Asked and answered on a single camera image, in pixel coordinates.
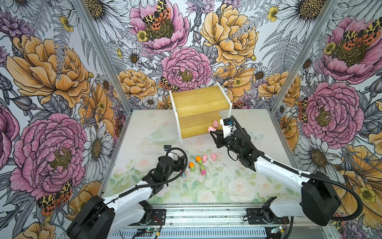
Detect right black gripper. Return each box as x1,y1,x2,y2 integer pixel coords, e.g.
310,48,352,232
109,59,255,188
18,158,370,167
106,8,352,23
209,129,242,155

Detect pink pig toy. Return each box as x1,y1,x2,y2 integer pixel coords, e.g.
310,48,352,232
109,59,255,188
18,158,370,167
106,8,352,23
208,126,216,132
212,120,219,128
210,153,217,161
202,154,208,163

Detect pink green toy truck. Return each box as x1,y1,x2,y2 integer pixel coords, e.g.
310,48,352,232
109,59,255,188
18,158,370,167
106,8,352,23
200,165,207,176

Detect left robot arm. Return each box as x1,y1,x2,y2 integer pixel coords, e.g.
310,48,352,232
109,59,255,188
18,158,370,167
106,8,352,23
66,151,188,239

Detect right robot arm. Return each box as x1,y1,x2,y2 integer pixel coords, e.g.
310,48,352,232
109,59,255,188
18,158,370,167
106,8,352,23
209,127,341,226

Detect bamboo two-tier shelf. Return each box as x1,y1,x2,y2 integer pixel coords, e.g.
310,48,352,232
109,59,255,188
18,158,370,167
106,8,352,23
169,83,232,141

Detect green orange mixer truck toy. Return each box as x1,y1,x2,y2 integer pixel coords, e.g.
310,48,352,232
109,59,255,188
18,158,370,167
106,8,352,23
189,162,196,172
196,156,203,165

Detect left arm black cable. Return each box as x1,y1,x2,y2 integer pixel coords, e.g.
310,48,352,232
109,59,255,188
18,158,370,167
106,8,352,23
119,147,189,198

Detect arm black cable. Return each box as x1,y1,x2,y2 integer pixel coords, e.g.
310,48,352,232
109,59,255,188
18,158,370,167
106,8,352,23
230,116,364,222
119,147,189,198

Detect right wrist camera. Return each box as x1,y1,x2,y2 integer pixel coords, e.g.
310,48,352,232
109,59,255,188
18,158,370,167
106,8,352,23
220,118,234,138

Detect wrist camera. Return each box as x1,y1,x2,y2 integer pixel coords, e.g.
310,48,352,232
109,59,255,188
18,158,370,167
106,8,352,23
220,118,234,138
164,145,172,152

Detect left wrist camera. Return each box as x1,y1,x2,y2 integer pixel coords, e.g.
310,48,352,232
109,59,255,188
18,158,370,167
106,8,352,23
164,145,172,152

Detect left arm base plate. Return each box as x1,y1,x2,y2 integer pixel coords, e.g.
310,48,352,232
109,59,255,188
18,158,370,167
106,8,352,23
130,209,167,226

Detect aluminium front rail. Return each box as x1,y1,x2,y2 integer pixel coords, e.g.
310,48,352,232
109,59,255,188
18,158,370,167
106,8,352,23
78,204,332,229

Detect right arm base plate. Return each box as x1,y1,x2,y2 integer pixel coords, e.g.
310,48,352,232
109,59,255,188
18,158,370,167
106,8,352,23
243,208,290,225

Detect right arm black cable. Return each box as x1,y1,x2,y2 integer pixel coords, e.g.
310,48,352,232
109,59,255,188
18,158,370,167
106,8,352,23
230,116,364,222

